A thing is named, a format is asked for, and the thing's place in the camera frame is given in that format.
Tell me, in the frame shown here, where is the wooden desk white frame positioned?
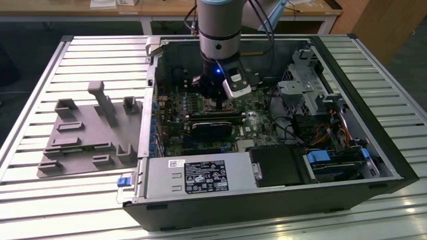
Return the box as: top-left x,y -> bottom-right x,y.
0,0 -> 343,36

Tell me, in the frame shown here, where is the wooden cabinet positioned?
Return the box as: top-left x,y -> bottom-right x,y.
329,0 -> 427,66

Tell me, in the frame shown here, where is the black open PC case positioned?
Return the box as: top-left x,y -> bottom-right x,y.
121,34 -> 420,232

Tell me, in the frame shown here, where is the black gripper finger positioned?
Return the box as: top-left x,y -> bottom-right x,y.
213,98 -> 232,111

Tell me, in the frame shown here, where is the grey plastic parts rack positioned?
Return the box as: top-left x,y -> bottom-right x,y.
35,81 -> 144,179

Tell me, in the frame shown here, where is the green motherboard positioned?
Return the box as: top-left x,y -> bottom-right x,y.
156,79 -> 277,157

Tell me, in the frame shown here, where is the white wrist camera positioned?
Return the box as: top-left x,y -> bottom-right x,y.
221,66 -> 252,100

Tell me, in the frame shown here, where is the white cardboard box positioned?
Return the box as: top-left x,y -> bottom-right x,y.
88,0 -> 119,11

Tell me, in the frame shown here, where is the blue disk carrier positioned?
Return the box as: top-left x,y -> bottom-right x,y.
304,148 -> 335,166

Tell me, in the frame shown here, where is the black graphics card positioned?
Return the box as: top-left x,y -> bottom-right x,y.
185,119 -> 235,140

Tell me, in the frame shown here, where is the black curved cable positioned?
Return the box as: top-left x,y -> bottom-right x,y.
272,116 -> 305,146

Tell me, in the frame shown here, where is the black RAM slot bank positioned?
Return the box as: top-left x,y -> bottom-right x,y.
188,111 -> 244,124

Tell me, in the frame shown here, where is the grey power supply unit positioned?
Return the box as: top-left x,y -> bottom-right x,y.
143,152 -> 260,201

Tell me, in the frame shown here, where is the small silver heatsink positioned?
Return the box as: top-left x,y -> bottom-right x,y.
236,139 -> 256,152

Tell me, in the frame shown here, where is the perforated metal drive cage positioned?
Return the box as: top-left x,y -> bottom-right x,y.
276,48 -> 335,116

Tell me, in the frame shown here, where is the black drive box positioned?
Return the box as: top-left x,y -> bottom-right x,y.
248,146 -> 316,188

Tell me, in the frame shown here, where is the coloured wire bundle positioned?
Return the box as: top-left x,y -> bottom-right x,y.
309,107 -> 354,151

